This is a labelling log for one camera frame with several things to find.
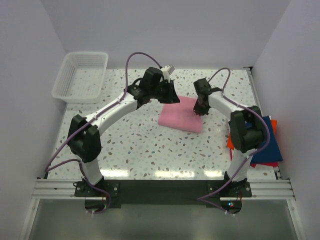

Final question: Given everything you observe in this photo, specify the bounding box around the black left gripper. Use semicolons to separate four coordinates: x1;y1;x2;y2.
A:
150;80;180;104

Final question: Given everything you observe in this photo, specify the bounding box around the pink t shirt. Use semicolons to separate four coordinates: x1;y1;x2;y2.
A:
158;96;203;134

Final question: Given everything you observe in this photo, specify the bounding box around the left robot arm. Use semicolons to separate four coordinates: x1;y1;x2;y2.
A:
67;65;180;196

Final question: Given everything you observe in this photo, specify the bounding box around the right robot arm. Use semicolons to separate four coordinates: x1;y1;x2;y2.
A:
158;78;271;197

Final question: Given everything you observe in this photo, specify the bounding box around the orange folded t shirt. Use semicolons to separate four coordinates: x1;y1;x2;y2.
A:
226;119;278;150

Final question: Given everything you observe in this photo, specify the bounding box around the blue folded t shirt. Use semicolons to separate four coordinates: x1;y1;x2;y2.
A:
250;116;283;164

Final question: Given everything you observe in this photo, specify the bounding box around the white plastic basket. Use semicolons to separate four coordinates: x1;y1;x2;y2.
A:
51;51;109;104

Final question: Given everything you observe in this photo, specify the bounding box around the red folded t shirt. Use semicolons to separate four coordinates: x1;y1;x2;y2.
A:
229;149;279;168

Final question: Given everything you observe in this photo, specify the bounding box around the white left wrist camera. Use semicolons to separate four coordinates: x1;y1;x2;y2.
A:
160;65;175;82

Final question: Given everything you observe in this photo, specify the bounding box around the aluminium right side rail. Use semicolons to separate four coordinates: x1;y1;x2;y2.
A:
243;66;283;180

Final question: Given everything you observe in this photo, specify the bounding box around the aluminium rail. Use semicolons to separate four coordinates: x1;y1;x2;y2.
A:
243;66;283;180
32;179;296;200

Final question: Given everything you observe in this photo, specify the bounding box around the aluminium front rail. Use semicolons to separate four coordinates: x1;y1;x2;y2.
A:
32;179;296;200

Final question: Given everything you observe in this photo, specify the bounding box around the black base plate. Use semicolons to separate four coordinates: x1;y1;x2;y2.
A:
73;180;252;214

